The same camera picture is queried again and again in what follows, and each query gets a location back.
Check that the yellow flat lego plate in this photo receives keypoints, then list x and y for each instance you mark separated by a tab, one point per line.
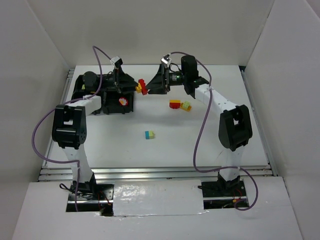
185	108

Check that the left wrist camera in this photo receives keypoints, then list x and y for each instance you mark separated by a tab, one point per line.
116	62

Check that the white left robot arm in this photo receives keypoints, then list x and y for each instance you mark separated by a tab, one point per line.
69	131

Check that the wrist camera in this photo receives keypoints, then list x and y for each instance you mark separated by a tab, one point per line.
166	60
116	62

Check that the red long lego brick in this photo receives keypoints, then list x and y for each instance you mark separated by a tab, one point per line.
143	87

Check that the white cover panel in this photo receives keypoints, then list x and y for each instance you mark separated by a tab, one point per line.
157	198

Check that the yellow smiley face lego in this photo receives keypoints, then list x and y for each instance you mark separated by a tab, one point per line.
138	89

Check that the black four-compartment sorting tray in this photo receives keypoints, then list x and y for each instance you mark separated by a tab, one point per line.
112	102

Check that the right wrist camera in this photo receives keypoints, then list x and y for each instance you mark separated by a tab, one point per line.
166	60

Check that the red and yellow curved lego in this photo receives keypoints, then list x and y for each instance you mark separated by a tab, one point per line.
174	104

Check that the teal and green lego block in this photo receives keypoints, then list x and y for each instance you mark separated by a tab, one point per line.
149	135

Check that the light green square lego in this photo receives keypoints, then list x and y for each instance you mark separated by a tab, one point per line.
186	103

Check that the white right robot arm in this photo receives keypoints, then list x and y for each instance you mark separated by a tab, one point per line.
234	122

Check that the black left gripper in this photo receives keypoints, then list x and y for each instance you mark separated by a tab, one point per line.
117	81

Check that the red flower print lego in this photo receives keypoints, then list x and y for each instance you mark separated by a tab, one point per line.
123	101

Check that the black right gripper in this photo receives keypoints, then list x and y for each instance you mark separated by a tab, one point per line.
165	79

